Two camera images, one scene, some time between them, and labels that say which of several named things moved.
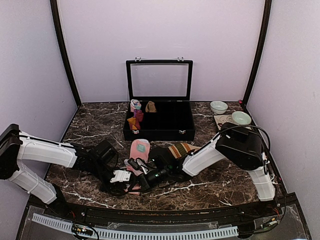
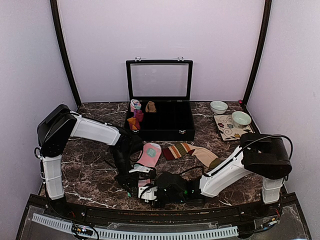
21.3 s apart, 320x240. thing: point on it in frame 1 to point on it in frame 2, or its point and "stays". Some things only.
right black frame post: (267, 17) stays
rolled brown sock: (150, 107) stays
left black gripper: (116, 187) to (131, 179)
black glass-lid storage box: (164, 87) stays
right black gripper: (145, 185) to (160, 205)
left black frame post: (54, 8) stays
